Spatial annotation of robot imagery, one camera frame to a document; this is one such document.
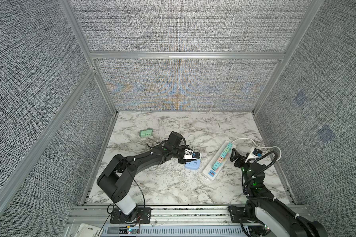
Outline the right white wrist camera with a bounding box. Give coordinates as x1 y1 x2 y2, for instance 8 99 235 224
245 147 263 164

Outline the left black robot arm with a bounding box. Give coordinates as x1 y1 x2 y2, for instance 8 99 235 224
97 131 201 221

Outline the long white power strip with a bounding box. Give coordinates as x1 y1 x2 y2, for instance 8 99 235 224
202 140 236 181

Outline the blue square power strip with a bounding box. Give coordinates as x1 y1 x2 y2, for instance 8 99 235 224
185 160 201 170

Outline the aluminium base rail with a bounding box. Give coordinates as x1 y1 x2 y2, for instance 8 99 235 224
63 204 244 237

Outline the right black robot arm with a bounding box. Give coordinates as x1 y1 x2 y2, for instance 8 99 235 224
228 148 328 237

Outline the white label box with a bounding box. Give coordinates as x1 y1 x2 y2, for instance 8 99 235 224
74 223 103 237

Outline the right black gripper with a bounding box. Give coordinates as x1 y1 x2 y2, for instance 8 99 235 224
230 148 252 188

